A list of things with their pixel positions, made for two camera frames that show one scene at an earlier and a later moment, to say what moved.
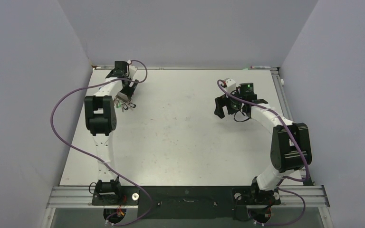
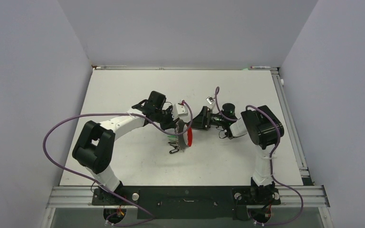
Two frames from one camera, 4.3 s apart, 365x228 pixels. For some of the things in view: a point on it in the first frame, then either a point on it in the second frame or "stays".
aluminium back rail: [197, 68] stays
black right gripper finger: [218, 110] -> [197, 122]
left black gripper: [129, 91] -> [170, 124]
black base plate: [188, 203] stays
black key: [125, 107] -> [175, 147]
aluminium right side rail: [287, 110] stays
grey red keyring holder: [118, 102] -> [179, 135]
